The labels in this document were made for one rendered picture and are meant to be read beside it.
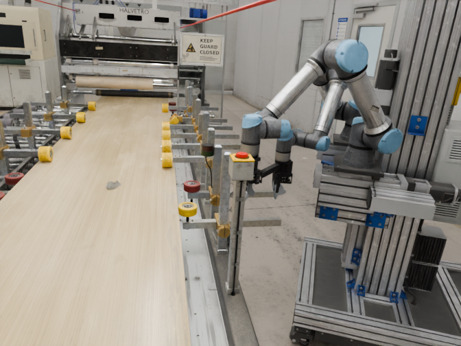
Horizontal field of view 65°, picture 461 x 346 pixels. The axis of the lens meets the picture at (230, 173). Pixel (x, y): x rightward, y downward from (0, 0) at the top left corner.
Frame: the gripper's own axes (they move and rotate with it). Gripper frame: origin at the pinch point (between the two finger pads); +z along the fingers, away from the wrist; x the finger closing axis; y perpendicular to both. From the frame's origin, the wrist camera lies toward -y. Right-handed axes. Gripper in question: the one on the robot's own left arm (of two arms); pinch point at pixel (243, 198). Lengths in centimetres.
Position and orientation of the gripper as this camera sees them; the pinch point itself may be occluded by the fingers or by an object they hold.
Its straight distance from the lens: 153.4
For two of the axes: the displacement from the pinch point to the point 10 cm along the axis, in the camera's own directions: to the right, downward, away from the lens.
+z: -0.6, 9.4, 3.5
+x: 8.5, -1.4, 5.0
